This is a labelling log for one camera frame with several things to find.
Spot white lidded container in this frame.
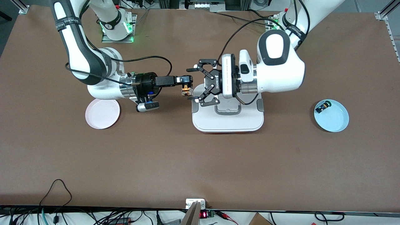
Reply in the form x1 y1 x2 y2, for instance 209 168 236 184
191 87 264 134

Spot pink round plate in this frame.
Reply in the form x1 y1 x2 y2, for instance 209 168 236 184
85 98 120 130

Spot white metal table clamp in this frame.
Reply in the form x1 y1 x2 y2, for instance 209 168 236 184
185 199 207 210

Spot grey slanted beam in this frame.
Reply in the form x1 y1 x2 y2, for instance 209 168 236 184
181 201 200 225

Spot light blue round plate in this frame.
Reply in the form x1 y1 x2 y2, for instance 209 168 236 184
314 99 349 133

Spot brown cardboard piece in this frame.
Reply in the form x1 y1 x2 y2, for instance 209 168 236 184
248 212 272 225

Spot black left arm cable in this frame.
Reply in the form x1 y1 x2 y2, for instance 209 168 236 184
217 0 310 105

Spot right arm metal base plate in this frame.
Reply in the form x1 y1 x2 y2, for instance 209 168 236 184
102 13 137 43

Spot black cable on table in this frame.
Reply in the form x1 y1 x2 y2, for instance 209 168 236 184
216 9 276 27

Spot green push-button switch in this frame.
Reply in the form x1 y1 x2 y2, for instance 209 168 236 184
315 101 332 113

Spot black looped cable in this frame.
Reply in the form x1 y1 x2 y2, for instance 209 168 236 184
39 179 73 223

